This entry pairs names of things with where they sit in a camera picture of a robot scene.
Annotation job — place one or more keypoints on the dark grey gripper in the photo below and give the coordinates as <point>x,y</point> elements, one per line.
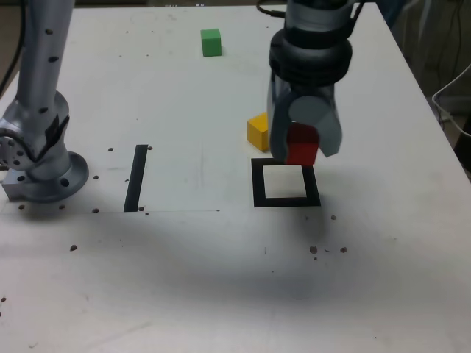
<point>312,90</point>

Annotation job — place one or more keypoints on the red cube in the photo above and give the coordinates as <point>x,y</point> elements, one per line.
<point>301,150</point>

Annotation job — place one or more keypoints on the yellow cube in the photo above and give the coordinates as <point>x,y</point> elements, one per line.
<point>257,132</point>

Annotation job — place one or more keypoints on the green cube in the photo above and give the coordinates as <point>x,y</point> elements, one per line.
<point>211,44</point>

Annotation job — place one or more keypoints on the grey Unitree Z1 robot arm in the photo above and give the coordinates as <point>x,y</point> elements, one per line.
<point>40,73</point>

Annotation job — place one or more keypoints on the black tape square outline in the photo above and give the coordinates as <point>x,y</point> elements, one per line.
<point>257,187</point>

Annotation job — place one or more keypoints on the black tape strip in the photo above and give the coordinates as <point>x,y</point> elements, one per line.
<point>134,184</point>

